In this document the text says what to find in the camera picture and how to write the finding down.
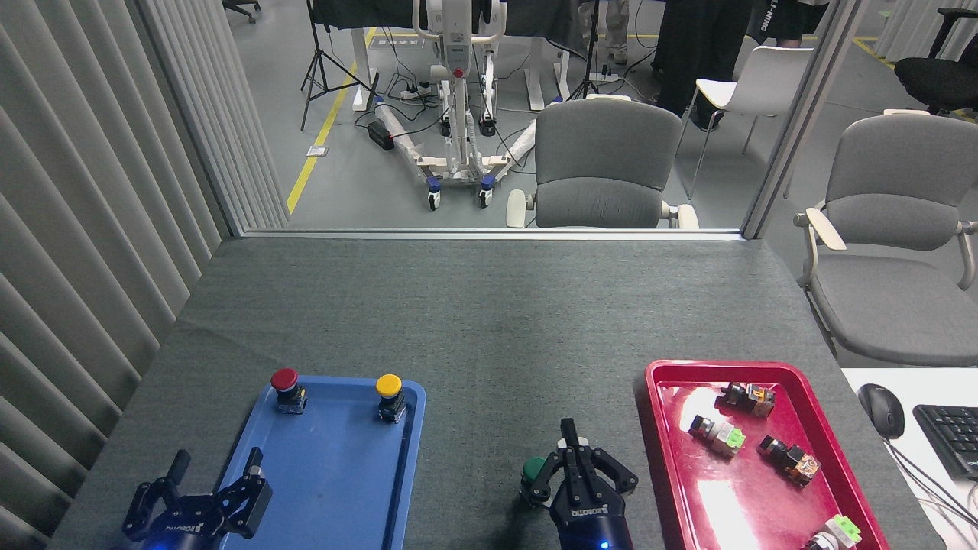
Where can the red plastic tray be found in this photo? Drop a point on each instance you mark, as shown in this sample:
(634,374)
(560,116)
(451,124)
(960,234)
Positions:
(772,496)

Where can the black switch with orange cap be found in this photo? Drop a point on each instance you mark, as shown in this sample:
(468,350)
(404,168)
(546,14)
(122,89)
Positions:
(745,399)
(791,461)

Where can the silver table rail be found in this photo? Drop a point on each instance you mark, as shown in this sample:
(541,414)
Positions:
(489,234)

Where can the silver post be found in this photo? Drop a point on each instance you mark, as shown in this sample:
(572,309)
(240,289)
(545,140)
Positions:
(802,114)

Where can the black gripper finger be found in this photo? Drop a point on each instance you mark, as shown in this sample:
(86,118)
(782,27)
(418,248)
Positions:
(252,500)
(607,472)
(145,508)
(550,477)

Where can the black computer mouse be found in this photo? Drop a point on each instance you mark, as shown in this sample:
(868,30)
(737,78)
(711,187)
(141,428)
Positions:
(882,409)

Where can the white stand on wheels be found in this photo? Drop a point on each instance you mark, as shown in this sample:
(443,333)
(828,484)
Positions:
(457,53)

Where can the white desk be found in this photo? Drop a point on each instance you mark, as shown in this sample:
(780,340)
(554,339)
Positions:
(940,504)

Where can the white switch with green cap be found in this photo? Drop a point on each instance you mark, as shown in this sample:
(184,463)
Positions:
(837,531)

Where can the white power strip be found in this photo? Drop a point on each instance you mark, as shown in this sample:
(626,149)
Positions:
(416,92)

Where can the red push button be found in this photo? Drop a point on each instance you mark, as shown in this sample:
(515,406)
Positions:
(284,379)

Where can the yellow push button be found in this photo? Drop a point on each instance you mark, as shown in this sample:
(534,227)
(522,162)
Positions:
(388,384)

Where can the green push button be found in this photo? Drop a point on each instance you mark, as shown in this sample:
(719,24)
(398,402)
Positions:
(533,467)

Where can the blue plastic tray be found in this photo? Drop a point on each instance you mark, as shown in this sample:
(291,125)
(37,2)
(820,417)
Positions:
(344,473)

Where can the black office chair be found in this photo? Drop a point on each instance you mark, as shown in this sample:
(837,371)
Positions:
(936,80)

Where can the black keyboard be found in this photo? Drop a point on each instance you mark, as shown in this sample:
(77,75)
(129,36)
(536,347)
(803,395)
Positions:
(951,439)

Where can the grey chair with cream armrests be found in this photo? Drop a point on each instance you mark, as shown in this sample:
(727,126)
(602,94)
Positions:
(603,153)
(894,298)

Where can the white plastic chair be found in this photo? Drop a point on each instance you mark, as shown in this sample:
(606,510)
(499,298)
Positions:
(772,80)

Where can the black power box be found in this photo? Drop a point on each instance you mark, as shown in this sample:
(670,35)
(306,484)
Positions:
(380,135)

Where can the person's legs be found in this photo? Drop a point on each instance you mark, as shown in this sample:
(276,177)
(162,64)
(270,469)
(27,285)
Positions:
(617,30)

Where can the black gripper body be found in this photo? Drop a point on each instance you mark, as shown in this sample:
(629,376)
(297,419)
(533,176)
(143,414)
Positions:
(588,519)
(187,523)

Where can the grey switch with green cap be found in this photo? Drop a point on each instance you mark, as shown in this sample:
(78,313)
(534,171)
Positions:
(718,435)

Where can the black tripod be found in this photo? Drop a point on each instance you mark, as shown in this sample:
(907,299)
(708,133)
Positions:
(317,69)
(590,61)

